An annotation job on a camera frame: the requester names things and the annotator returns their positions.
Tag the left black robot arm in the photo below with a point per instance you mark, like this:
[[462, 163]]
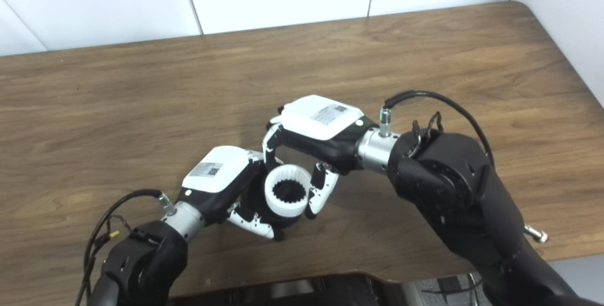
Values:
[[141, 263]]

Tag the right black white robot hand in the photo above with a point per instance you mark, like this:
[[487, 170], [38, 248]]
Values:
[[321, 122]]

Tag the black robot torso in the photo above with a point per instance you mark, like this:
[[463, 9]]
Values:
[[306, 292]]

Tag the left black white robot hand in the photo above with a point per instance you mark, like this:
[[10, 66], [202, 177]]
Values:
[[217, 169]]

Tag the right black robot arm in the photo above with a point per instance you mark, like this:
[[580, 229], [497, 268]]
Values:
[[462, 192]]

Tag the round black plastic part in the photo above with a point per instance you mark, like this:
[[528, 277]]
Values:
[[287, 191]]

